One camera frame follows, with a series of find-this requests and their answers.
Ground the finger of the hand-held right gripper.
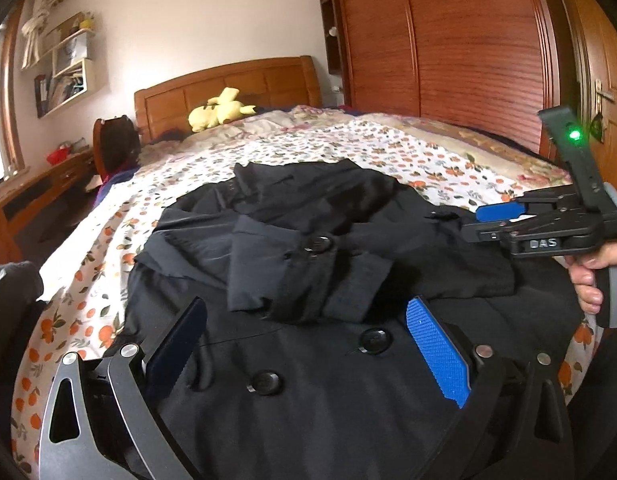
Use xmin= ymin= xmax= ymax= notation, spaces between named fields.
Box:
xmin=461 ymin=211 xmax=565 ymax=244
xmin=475 ymin=193 xmax=575 ymax=223

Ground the floral quilt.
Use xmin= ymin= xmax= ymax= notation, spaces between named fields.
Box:
xmin=138 ymin=105 xmax=574 ymax=186

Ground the white wall shelf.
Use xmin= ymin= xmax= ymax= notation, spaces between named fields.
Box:
xmin=34 ymin=10 xmax=96 ymax=120

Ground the person's right hand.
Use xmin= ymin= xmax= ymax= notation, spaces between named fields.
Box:
xmin=563 ymin=240 xmax=617 ymax=316

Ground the bed with floral sheet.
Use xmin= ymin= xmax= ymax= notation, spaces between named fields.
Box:
xmin=11 ymin=110 xmax=604 ymax=480

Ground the red and blue blanket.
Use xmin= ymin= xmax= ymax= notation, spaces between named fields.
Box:
xmin=96 ymin=167 xmax=139 ymax=201

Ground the yellow plush toy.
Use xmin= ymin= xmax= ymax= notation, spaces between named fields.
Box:
xmin=188 ymin=88 xmax=256 ymax=133

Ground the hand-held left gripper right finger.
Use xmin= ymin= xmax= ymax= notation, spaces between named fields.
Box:
xmin=405 ymin=295 xmax=574 ymax=480

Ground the wooden chair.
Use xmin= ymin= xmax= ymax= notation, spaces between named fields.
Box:
xmin=92 ymin=116 xmax=140 ymax=181

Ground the folded dark grey jacket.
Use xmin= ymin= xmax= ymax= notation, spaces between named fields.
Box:
xmin=0 ymin=262 xmax=44 ymax=361

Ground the wood-framed window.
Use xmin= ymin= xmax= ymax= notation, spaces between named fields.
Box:
xmin=0 ymin=0 xmax=26 ymax=191

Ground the tied white curtain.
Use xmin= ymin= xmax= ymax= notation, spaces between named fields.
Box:
xmin=21 ymin=0 xmax=64 ymax=71

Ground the wooden headboard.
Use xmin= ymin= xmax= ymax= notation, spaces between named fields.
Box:
xmin=134 ymin=56 xmax=323 ymax=143

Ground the wooden louvred wardrobe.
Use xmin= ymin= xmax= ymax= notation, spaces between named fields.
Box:
xmin=315 ymin=0 xmax=571 ymax=161

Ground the wooden desk cabinet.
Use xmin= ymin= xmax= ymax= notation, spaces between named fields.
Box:
xmin=0 ymin=150 xmax=96 ymax=266

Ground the white paper bag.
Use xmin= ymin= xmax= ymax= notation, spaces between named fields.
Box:
xmin=63 ymin=35 xmax=89 ymax=61

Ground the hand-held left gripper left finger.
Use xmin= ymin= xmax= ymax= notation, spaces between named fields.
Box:
xmin=38 ymin=296 xmax=209 ymax=480

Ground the black double-breasted coat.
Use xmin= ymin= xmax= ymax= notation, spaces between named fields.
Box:
xmin=121 ymin=157 xmax=596 ymax=480

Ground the wooden door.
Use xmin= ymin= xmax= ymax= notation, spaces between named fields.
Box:
xmin=553 ymin=0 xmax=617 ymax=196

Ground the stack of books and papers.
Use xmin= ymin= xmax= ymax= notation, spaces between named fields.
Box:
xmin=36 ymin=67 xmax=84 ymax=113

